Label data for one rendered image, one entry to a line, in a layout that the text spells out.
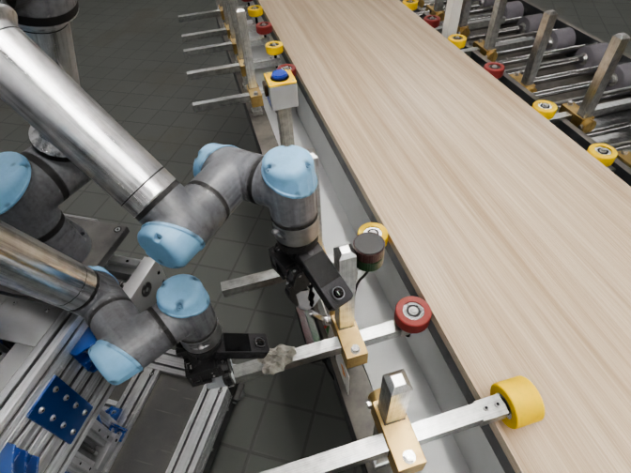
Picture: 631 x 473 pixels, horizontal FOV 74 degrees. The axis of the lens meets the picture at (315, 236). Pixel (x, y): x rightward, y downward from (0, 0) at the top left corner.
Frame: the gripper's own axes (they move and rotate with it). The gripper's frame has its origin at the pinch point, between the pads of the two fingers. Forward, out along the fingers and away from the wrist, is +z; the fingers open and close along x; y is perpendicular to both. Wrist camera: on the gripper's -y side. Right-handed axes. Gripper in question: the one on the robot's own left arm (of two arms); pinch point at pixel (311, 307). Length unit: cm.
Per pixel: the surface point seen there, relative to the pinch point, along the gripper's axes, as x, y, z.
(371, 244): -13.1, -2.3, -11.7
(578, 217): -76, -15, 11
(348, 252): -8.5, -1.2, -11.6
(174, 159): -28, 212, 101
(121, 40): -66, 440, 102
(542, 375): -30.5, -34.9, 10.8
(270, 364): 10.7, 1.3, 14.1
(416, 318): -20.1, -10.9, 10.4
